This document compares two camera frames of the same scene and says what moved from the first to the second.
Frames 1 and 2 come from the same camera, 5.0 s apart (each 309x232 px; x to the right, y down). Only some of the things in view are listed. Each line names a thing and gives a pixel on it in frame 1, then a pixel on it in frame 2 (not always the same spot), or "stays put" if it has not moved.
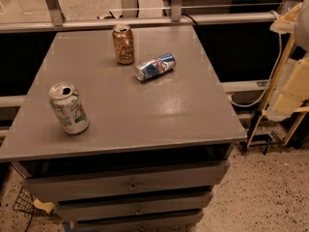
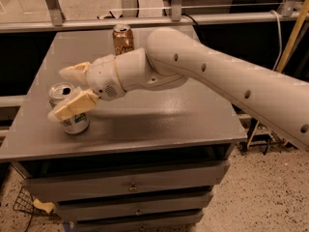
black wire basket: x=24 y=202 stays put
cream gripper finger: x=288 y=20 -> x=76 y=73
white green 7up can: x=69 y=107 stays put
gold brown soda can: x=124 y=43 stays put
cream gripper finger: x=294 y=94 -> x=84 y=101
